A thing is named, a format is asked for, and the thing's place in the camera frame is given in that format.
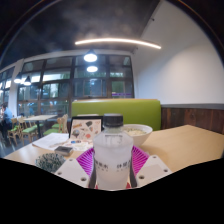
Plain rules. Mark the person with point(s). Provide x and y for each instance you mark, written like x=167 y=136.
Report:
x=6 y=116

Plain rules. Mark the white paper sheet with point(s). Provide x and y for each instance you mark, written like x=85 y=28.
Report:
x=48 y=141

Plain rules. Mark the round pendant lamps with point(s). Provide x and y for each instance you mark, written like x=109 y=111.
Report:
x=90 y=57

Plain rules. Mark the speckled ceramic mug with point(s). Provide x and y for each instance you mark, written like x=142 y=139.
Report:
x=50 y=161

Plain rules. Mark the sticker-covered laptop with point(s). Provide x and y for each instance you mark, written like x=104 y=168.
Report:
x=85 y=129

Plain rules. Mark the white bowl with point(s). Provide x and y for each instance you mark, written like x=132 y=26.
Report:
x=141 y=133

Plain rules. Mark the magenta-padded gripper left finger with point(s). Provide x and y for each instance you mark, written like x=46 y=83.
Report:
x=71 y=171

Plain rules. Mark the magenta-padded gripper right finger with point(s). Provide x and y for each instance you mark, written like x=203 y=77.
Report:
x=151 y=170

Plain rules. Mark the wooden green-seated chairs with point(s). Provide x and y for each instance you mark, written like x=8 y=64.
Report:
x=29 y=130

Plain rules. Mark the small dark case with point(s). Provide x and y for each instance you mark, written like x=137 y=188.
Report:
x=63 y=150

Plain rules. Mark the green upholstered bench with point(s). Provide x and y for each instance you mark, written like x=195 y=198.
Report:
x=126 y=111

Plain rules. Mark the light wooden dining table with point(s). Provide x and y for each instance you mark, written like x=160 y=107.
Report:
x=40 y=117

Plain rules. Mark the clear black-capped water bottle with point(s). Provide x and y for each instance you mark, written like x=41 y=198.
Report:
x=112 y=156

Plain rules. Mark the long linear ceiling light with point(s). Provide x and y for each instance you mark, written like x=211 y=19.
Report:
x=116 y=40

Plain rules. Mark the white sticker sheet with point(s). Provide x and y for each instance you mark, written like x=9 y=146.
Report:
x=81 y=145

